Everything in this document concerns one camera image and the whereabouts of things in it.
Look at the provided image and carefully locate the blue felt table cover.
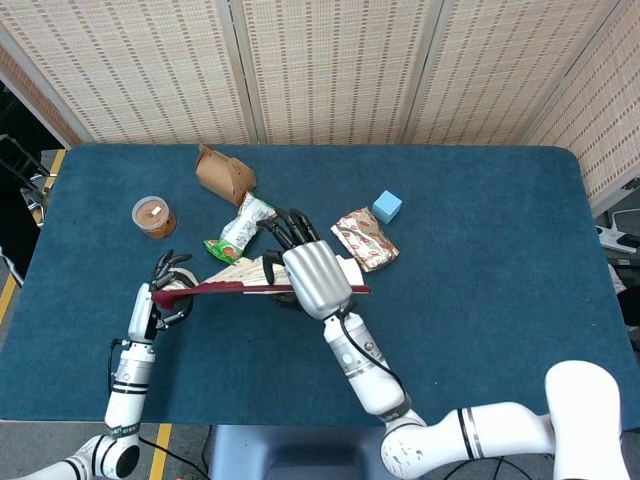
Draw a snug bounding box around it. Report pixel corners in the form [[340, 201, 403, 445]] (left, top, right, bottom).
[[0, 143, 640, 431]]

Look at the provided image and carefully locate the red patterned snack packet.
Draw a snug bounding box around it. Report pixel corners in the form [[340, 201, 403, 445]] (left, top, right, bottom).
[[329, 207, 401, 274]]

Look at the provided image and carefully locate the light blue cube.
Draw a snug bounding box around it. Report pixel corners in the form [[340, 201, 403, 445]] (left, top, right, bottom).
[[371, 189, 404, 225]]

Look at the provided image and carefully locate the black metal folding frame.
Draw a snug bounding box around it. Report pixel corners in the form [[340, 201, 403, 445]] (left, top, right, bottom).
[[0, 133, 54, 229]]

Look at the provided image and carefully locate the red paper folding fan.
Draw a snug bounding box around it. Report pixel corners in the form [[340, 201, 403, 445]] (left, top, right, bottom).
[[152, 252, 374, 307]]

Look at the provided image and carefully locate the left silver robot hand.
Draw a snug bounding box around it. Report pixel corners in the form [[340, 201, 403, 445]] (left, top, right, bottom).
[[127, 249, 197, 346]]

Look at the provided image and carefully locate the brown kraft gable box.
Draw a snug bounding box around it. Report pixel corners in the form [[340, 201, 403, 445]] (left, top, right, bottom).
[[194, 143, 257, 207]]

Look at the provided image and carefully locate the white power strip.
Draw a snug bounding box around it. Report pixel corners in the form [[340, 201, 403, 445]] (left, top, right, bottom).
[[595, 223, 640, 251]]

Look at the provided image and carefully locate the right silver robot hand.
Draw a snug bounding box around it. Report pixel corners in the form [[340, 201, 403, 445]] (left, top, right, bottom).
[[255, 207, 352, 320]]

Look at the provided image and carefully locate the green snack bag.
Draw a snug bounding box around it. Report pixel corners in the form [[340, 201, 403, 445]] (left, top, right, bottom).
[[202, 191, 279, 265]]

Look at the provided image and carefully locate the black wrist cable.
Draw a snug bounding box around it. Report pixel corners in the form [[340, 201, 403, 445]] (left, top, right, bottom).
[[333, 305, 412, 409], [106, 338, 125, 394]]

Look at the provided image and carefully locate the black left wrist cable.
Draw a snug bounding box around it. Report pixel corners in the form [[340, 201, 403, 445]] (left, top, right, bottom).
[[106, 338, 125, 394]]

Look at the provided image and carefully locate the grey robot torso base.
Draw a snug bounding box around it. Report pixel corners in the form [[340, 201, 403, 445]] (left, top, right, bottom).
[[207, 424, 389, 480]]

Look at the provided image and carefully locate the clear jar of rubber bands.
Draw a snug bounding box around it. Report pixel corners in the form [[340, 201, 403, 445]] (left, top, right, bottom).
[[131, 196, 178, 242]]

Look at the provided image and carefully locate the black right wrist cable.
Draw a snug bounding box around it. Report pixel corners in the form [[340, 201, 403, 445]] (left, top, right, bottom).
[[333, 305, 412, 409]]

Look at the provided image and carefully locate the woven bamboo screen panel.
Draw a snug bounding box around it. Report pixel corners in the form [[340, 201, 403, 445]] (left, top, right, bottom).
[[229, 0, 446, 146], [402, 0, 626, 146], [524, 0, 640, 219], [0, 0, 259, 146], [0, 42, 84, 149]]

